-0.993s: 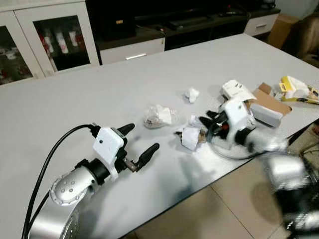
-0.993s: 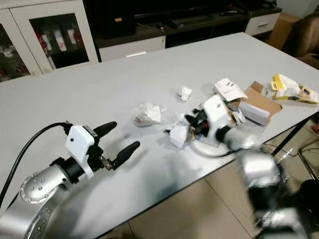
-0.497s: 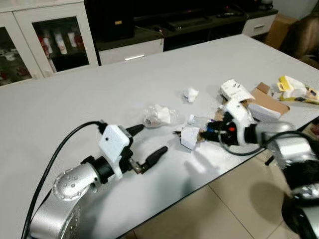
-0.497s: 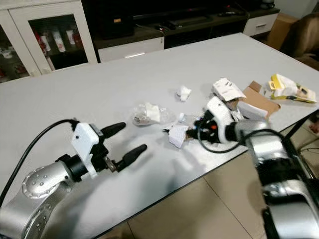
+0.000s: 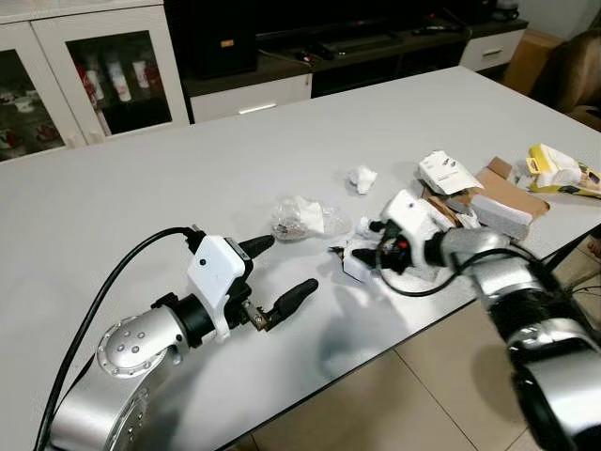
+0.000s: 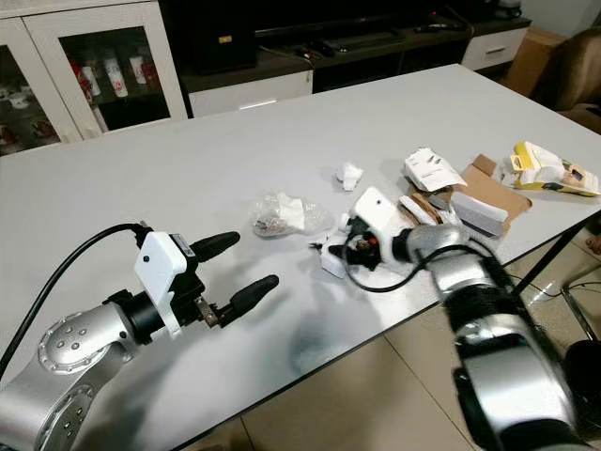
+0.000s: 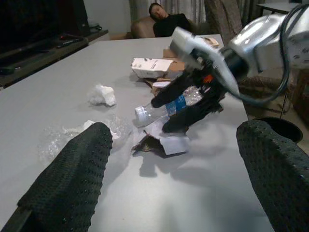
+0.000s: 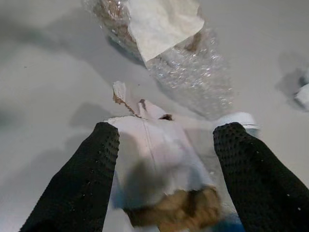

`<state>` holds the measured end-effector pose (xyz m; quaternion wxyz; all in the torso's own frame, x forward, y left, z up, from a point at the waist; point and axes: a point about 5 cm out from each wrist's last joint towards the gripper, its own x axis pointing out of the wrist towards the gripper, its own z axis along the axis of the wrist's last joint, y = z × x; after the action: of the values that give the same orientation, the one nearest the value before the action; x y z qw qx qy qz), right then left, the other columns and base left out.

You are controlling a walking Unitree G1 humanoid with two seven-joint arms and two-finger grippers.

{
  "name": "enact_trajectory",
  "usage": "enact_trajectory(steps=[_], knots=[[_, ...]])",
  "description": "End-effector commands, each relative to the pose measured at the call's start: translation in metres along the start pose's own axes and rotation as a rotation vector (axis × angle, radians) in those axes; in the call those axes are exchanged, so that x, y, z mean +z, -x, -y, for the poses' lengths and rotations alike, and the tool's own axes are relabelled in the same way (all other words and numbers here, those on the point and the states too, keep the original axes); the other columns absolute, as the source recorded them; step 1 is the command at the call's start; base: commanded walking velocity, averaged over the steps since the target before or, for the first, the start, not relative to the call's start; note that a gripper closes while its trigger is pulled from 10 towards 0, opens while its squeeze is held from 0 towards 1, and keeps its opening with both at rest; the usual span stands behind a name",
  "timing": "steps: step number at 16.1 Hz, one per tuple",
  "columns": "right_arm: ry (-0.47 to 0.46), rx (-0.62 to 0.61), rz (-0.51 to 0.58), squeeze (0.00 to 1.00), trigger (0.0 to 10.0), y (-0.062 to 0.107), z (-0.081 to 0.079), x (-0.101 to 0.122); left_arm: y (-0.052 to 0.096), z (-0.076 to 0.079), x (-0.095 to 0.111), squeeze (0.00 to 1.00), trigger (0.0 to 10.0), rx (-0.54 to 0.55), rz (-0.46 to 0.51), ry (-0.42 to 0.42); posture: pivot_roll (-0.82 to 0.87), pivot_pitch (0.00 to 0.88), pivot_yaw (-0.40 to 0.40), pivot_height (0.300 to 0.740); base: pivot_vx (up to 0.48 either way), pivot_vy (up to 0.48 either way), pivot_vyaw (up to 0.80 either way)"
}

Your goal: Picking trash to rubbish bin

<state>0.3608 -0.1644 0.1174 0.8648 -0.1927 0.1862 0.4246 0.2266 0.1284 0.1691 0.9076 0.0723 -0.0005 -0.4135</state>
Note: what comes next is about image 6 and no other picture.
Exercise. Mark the yellow and white package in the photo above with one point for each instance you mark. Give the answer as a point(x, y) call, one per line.
point(547, 167)

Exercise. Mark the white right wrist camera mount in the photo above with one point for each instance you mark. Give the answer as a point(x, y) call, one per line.
point(377, 207)

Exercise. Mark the long white drawer front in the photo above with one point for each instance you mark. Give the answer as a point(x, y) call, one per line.
point(249, 94)

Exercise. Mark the brown leather armchair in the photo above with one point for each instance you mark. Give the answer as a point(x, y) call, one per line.
point(573, 80)

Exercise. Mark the brown open cardboard box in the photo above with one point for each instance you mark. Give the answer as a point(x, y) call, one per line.
point(500, 193)

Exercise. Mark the black tv stand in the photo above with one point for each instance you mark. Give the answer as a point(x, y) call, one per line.
point(376, 61)

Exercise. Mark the crumpled clear plastic bag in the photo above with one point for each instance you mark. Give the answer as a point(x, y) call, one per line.
point(286, 214)

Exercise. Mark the orange brown cardboard carton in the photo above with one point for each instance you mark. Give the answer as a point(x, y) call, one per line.
point(521, 56)

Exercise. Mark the crumpled white tissue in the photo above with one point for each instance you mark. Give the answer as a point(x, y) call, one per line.
point(348, 175)

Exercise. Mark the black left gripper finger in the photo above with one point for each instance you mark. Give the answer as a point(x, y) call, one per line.
point(252, 297)
point(216, 246)

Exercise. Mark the white bottle with red label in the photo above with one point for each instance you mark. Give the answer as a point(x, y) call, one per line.
point(140, 70)
point(115, 77)
point(89, 83)

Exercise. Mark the white glass door cabinet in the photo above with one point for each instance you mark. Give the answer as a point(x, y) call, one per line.
point(47, 66)

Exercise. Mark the short white drawer front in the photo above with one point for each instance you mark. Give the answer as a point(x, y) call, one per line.
point(496, 47)

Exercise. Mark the black speaker box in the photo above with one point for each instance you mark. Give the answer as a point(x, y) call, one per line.
point(211, 36)

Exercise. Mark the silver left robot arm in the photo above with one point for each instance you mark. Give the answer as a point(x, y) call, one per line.
point(80, 348)

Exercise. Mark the black table leg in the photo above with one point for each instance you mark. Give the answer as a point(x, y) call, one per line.
point(554, 254)

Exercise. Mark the black round rubbish bin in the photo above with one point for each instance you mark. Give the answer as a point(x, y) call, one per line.
point(587, 385)

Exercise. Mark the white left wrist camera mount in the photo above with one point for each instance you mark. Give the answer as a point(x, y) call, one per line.
point(160, 268)

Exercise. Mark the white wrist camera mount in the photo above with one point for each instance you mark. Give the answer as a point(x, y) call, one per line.
point(160, 268)
point(377, 207)

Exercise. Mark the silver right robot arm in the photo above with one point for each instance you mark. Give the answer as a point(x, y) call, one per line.
point(516, 385)

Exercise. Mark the white flat box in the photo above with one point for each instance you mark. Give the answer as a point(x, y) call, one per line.
point(481, 212)

